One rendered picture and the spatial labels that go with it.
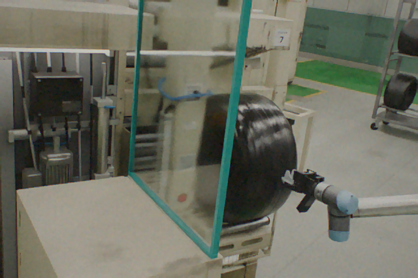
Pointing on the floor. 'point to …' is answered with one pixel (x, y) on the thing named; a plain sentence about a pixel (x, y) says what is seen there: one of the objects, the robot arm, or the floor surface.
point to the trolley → (409, 85)
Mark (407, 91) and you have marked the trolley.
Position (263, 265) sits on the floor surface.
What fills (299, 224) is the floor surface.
